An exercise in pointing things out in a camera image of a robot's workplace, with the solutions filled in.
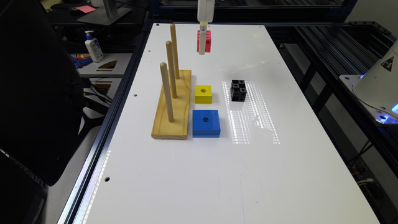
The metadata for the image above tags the wooden peg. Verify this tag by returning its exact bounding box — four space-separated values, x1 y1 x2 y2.
160 62 174 123
165 40 177 98
170 24 180 79

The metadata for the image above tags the white lotion pump bottle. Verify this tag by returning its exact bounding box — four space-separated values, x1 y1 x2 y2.
85 30 104 62

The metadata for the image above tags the yellow block with hole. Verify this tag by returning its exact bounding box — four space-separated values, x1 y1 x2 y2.
195 85 212 104

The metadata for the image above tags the silver monitor stand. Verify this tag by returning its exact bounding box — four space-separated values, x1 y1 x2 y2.
77 0 131 26

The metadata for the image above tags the middle wooden peg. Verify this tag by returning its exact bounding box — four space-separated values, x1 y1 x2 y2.
165 40 177 98

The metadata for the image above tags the pink cube block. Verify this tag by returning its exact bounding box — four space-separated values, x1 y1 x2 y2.
197 30 211 53

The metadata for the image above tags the black office chair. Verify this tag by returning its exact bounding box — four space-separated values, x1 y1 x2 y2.
1 0 84 186

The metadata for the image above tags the pink sticky note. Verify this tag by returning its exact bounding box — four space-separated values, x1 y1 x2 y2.
77 5 96 14

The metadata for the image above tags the blue block with hole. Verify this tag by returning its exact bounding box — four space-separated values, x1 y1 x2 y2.
192 110 221 138

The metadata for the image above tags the black cube block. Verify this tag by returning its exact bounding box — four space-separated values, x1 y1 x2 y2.
230 80 247 102

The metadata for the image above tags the back wooden peg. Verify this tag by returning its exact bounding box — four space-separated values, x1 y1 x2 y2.
170 24 180 79

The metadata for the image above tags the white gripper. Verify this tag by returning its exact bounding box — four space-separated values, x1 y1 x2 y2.
197 0 215 55

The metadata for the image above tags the wooden peg base board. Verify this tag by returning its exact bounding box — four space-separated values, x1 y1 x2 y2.
151 70 192 140

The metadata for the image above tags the blue glue gun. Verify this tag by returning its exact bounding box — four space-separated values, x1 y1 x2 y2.
70 54 93 68

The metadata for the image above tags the front wooden peg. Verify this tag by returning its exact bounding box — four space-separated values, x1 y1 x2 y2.
160 62 174 123

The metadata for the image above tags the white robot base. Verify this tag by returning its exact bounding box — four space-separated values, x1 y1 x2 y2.
339 43 397 125

